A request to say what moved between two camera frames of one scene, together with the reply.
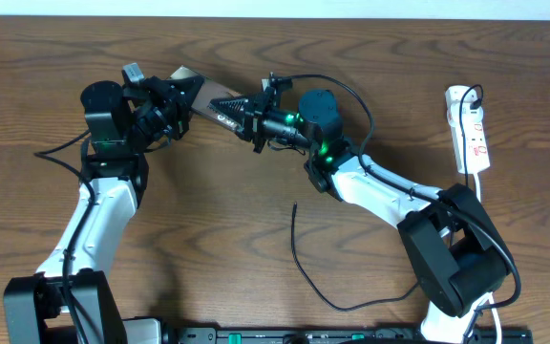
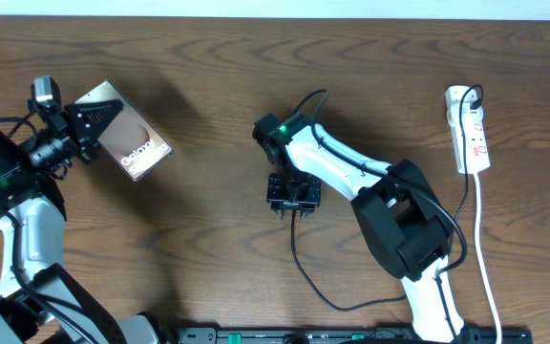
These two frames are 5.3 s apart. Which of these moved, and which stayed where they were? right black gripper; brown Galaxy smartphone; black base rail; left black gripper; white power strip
Moved: right black gripper; left black gripper; brown Galaxy smartphone
Stayed: black base rail; white power strip
